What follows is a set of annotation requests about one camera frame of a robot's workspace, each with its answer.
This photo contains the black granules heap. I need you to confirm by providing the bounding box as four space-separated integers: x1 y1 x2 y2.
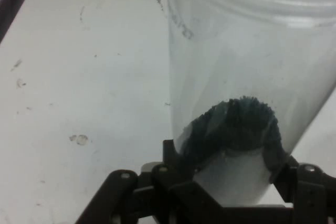
181 95 291 184

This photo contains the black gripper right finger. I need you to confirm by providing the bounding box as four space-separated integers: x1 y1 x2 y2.
270 155 336 224

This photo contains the clear plastic jar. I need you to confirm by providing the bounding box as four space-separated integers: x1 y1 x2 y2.
166 0 336 208

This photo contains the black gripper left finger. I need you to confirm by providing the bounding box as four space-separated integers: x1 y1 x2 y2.
76 139 224 224

